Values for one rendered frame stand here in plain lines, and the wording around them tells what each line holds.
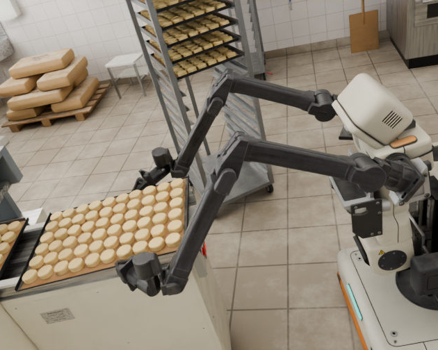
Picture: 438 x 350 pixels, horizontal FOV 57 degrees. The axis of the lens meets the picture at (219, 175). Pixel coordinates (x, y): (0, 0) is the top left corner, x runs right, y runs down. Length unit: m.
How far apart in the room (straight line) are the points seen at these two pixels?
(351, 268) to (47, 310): 1.30
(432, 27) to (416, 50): 0.23
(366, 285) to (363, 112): 0.95
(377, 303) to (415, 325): 0.16
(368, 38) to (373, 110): 3.85
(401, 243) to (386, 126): 0.49
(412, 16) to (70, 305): 3.71
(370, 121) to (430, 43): 3.24
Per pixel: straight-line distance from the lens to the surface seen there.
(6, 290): 1.63
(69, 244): 1.55
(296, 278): 2.37
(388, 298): 1.93
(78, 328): 1.71
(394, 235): 1.55
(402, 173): 1.20
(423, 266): 1.60
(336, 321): 2.19
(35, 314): 1.69
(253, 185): 2.80
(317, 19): 5.22
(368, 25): 5.04
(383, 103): 1.23
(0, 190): 1.86
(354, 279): 1.99
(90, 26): 5.74
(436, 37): 4.45
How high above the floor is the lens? 1.81
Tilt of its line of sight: 34 degrees down
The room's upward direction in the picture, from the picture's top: 16 degrees counter-clockwise
